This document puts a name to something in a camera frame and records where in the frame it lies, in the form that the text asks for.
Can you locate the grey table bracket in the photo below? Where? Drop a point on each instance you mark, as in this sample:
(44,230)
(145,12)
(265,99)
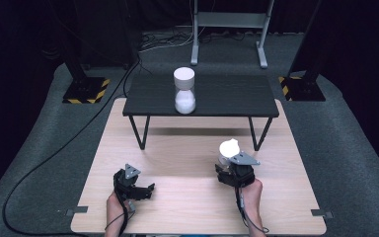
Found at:
(77,210)
(321,213)

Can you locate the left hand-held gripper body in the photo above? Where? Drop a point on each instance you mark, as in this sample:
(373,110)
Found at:
(126,187)

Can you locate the person's left hand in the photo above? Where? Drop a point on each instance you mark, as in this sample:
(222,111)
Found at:
(115,210)

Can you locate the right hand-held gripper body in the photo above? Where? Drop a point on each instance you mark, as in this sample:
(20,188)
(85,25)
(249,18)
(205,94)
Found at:
(242,174)

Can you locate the black stand with striped base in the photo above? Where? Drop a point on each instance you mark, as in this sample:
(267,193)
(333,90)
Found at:
(304,89)
(85,90)

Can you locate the person's right hand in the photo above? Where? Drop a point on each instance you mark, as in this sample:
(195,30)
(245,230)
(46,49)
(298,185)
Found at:
(251,199)

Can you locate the small black shelf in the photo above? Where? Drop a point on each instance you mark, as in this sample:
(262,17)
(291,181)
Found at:
(230,95)

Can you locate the clear jar with white lid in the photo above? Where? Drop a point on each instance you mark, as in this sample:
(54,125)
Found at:
(184,95)

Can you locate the grey metal stand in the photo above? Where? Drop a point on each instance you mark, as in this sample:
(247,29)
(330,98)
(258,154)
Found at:
(228,19)

